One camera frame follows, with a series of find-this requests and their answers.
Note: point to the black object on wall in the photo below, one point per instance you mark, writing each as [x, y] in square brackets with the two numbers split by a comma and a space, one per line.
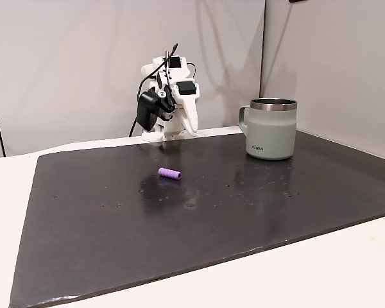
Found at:
[297, 1]

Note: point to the pale green steel mug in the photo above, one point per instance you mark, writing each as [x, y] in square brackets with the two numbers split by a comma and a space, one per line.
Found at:
[271, 134]

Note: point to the black camera box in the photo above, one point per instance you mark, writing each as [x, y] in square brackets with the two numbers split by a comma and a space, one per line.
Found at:
[147, 109]

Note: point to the black table mat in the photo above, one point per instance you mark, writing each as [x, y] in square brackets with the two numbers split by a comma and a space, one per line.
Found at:
[192, 224]

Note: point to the purple pen grip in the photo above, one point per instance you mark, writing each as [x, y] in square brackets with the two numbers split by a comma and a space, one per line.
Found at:
[170, 173]

